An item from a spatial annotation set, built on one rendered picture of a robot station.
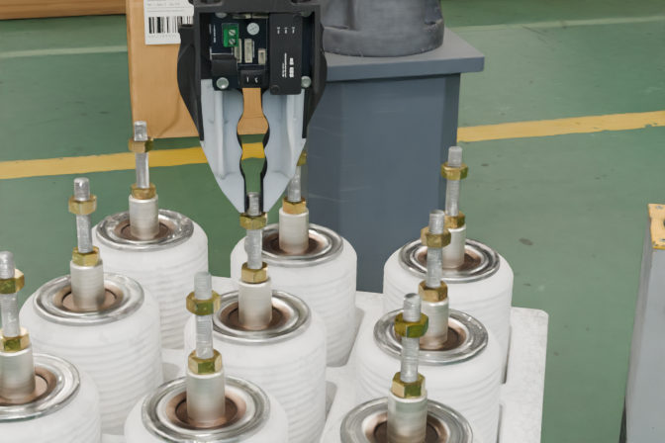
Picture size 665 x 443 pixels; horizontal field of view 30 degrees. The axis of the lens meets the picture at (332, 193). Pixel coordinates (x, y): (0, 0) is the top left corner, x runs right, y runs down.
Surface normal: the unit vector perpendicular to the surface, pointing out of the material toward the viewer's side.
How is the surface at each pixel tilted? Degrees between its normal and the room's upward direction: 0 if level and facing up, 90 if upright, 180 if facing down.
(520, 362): 0
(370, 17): 72
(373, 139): 90
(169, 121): 89
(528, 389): 0
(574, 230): 0
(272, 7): 90
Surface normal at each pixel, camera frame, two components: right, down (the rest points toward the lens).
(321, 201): -0.50, 0.33
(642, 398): -0.19, 0.37
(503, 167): 0.02, -0.92
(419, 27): 0.61, 0.01
